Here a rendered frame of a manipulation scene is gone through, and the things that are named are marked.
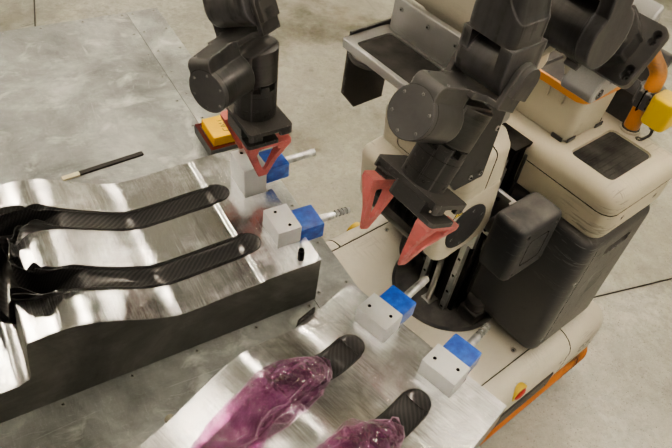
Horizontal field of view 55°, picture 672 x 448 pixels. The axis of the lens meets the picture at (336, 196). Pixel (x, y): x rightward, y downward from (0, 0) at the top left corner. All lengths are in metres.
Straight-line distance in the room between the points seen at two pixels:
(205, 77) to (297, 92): 1.96
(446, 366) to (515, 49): 0.39
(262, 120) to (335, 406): 0.38
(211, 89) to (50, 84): 0.63
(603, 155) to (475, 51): 0.72
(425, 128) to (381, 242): 1.15
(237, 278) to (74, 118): 0.54
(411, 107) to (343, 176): 1.71
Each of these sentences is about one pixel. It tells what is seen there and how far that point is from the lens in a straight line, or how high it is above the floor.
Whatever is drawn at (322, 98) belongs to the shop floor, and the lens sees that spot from 2.72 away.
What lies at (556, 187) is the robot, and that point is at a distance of 1.34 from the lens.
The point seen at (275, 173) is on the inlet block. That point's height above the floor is 0.91.
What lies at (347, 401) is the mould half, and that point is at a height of 0.87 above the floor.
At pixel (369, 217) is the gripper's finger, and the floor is 1.00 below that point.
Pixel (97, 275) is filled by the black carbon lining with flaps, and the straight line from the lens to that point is 0.86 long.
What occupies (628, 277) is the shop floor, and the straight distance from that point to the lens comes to 2.39.
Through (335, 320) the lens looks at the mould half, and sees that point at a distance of 0.88.
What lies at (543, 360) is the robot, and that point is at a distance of 1.69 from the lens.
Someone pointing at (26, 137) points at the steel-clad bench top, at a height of 0.80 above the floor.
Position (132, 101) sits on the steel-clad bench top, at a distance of 1.31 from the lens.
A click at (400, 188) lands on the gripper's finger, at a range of 0.73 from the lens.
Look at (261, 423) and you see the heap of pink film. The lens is 0.74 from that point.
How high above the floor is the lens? 1.57
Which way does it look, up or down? 44 degrees down
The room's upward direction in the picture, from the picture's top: 9 degrees clockwise
